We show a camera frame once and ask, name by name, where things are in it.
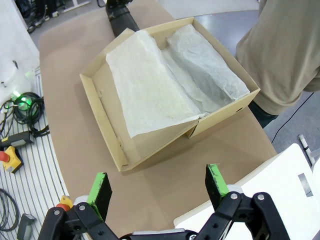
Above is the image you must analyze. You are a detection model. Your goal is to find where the black floor cable loop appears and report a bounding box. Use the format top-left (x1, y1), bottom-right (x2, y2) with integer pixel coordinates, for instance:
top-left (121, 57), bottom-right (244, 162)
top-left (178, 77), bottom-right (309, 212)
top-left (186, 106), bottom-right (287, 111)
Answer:
top-left (0, 188), bottom-right (21, 232)

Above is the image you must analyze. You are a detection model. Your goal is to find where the white tissue paper sheet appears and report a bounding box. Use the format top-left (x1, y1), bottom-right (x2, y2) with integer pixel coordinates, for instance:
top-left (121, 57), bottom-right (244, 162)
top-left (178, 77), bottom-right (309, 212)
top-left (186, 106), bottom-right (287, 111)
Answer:
top-left (105, 24), bottom-right (251, 140)

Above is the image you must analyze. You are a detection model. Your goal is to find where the yellow emergency stop box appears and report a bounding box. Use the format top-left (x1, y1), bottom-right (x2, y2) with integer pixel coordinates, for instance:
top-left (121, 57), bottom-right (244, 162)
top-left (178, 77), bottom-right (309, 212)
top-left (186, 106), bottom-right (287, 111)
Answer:
top-left (0, 145), bottom-right (25, 175)

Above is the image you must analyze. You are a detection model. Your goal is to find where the grey handheld enabling device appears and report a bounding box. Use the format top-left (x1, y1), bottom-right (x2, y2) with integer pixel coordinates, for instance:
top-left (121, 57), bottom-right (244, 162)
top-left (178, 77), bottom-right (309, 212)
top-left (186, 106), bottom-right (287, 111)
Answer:
top-left (0, 131), bottom-right (35, 151)

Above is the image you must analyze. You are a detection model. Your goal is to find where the person in beige sweater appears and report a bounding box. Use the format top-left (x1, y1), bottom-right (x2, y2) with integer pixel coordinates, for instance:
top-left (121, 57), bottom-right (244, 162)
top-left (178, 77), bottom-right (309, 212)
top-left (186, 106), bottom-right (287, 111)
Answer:
top-left (235, 0), bottom-right (320, 130)

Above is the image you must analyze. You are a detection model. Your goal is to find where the ribbed metal base plate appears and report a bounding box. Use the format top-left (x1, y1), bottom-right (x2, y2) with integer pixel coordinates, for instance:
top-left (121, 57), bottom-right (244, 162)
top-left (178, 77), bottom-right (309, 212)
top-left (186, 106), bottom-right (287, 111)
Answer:
top-left (0, 66), bottom-right (71, 240)

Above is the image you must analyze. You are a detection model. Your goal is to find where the tan cardboard shoe box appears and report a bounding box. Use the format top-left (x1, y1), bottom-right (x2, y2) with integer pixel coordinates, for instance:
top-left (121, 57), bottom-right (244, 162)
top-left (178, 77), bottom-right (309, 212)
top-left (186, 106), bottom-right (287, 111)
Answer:
top-left (79, 16), bottom-right (261, 173)

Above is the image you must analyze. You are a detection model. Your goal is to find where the black cable bundle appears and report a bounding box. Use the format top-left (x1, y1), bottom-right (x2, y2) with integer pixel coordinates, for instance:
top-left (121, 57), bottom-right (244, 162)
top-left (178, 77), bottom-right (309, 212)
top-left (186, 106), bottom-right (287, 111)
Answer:
top-left (0, 91), bottom-right (51, 138)

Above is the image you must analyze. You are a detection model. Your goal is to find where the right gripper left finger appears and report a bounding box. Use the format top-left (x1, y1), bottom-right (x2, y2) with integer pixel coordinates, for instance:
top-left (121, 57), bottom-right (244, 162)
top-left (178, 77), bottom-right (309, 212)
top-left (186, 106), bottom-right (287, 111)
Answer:
top-left (38, 171), bottom-right (121, 240)

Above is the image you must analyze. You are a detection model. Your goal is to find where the white bin lid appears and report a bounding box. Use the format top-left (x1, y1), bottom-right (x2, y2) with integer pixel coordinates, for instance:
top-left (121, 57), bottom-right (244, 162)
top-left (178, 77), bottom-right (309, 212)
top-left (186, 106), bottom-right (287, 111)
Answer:
top-left (173, 143), bottom-right (320, 240)

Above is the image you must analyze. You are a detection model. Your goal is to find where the thin black floor cable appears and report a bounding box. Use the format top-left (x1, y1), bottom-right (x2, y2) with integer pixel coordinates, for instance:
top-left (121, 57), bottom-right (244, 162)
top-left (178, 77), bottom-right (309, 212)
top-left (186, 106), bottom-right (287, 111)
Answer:
top-left (270, 90), bottom-right (316, 141)

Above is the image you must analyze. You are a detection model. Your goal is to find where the small yellow emergency stop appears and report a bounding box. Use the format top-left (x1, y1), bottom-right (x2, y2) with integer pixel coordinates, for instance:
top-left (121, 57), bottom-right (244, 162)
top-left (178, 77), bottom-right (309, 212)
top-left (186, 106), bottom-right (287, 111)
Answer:
top-left (55, 194), bottom-right (75, 210)

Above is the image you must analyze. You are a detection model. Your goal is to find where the black leather buckle shoe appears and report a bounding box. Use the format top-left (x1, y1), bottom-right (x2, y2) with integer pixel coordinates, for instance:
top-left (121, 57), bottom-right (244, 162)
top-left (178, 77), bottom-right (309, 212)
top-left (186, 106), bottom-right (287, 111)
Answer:
top-left (104, 0), bottom-right (141, 39)

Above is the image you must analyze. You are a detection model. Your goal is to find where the grey box device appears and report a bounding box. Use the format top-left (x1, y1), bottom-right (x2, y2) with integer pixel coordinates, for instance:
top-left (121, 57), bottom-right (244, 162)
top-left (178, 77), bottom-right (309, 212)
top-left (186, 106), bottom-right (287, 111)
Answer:
top-left (16, 213), bottom-right (37, 240)

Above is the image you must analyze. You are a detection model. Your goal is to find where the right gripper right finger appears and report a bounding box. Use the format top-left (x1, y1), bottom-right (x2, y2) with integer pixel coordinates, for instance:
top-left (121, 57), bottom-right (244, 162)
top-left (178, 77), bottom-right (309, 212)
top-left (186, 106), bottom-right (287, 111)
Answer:
top-left (194, 163), bottom-right (292, 240)

